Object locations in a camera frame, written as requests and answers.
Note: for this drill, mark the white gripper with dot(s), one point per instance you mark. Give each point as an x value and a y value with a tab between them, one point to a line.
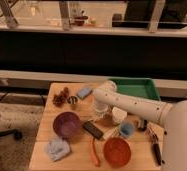
99	110

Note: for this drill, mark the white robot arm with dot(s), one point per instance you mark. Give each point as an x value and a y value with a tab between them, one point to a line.
171	117

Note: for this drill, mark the white paper cup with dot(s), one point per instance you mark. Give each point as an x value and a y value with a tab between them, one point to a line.
118	115

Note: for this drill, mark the black white striped cup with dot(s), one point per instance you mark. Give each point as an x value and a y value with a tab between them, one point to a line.
72	101

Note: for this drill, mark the blue plastic cup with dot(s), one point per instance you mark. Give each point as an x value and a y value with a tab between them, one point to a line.
126	129

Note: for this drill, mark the blue sponge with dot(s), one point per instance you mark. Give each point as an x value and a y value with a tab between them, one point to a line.
84	92

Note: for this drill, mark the black rectangular block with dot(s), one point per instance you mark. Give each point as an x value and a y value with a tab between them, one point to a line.
92	129

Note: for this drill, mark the cream banana toy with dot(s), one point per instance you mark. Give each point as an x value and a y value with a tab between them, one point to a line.
110	133

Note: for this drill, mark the purple bowl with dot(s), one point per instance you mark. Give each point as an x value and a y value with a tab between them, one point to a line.
66	124

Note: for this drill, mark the brown pine cone cluster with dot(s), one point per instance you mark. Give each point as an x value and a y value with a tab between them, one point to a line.
60	99

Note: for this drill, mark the small dark metal can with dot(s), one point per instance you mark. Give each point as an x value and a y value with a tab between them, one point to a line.
142	125

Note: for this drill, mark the green plastic tray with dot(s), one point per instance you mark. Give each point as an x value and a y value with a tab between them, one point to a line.
138	87

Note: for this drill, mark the orange-red bowl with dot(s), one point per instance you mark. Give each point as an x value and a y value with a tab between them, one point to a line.
117	152

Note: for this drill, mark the orange carrot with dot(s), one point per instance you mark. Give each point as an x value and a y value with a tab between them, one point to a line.
93	153

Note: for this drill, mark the blue crumpled cloth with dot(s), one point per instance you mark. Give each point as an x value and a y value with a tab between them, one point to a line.
57	149

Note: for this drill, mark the black handled peeler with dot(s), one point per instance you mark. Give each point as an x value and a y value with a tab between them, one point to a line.
155	145

